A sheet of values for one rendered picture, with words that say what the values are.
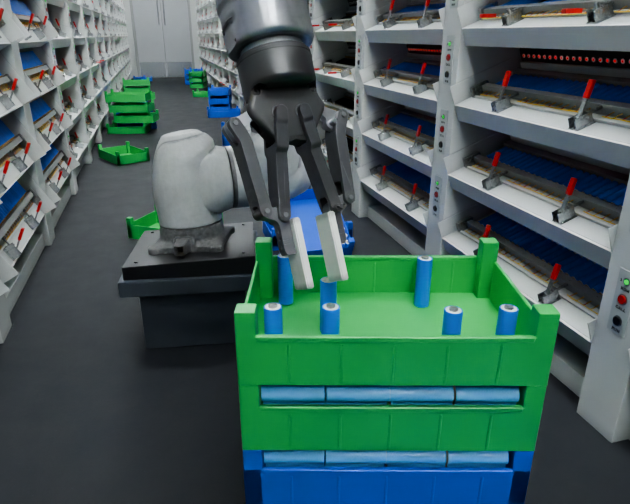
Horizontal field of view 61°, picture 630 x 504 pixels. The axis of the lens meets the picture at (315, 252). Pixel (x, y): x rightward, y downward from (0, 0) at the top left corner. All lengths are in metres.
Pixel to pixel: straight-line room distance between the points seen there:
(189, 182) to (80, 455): 0.60
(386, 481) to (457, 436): 0.09
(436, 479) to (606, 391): 0.62
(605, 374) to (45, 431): 1.08
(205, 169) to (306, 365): 0.82
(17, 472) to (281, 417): 0.68
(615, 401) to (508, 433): 0.59
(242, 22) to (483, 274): 0.41
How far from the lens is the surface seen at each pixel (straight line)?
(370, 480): 0.62
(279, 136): 0.53
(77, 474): 1.10
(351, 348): 0.51
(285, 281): 0.65
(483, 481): 0.64
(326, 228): 0.54
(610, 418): 1.19
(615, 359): 1.14
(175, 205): 1.29
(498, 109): 1.38
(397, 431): 0.58
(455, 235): 1.61
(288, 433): 0.57
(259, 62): 0.53
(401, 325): 0.63
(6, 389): 1.38
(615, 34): 1.12
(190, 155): 1.27
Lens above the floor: 0.72
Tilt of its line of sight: 22 degrees down
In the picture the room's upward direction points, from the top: straight up
